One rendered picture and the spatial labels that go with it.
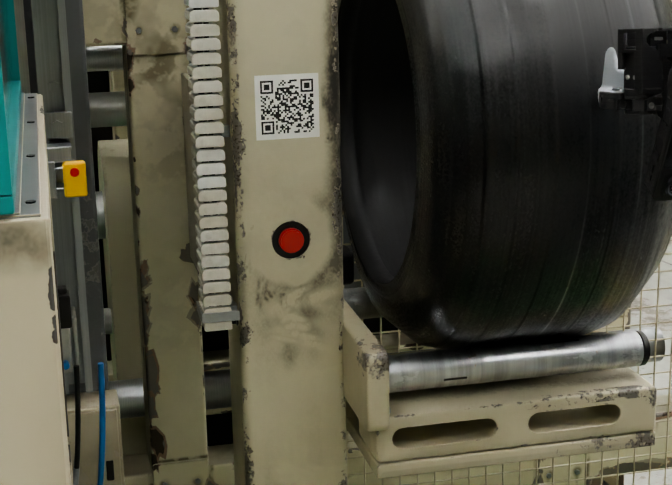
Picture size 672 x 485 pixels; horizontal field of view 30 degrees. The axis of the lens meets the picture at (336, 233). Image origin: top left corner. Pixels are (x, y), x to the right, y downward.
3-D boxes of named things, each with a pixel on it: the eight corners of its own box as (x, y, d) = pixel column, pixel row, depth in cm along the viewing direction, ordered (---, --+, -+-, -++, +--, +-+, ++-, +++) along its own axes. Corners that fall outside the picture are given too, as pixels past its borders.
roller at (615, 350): (377, 402, 149) (380, 371, 147) (368, 379, 153) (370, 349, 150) (648, 372, 157) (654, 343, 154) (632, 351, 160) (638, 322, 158)
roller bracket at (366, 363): (367, 435, 145) (366, 355, 142) (298, 328, 182) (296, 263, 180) (395, 432, 146) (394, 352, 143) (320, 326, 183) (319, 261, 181)
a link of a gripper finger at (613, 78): (606, 47, 132) (647, 46, 123) (606, 103, 133) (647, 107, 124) (579, 47, 131) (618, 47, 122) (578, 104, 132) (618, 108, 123)
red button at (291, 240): (279, 254, 149) (279, 229, 148) (277, 250, 150) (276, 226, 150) (304, 252, 149) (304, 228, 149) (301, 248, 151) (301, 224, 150)
